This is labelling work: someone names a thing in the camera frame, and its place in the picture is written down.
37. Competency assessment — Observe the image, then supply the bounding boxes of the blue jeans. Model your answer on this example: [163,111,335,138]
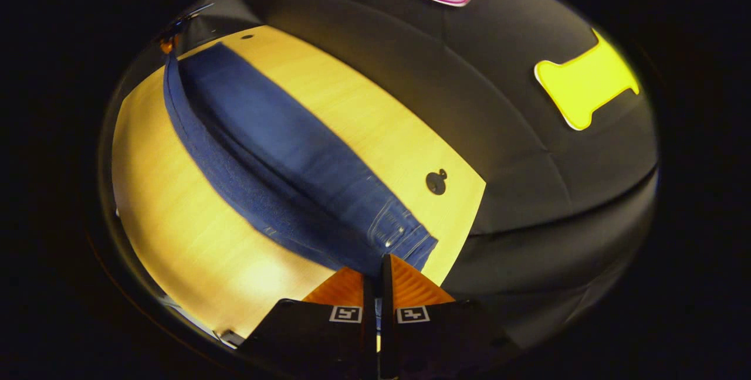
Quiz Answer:
[163,42,439,278]

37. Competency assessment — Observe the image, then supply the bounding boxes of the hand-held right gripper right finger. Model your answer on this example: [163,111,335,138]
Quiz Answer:
[380,254,523,380]

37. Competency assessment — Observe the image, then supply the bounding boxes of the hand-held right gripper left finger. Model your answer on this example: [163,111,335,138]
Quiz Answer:
[238,267,377,380]

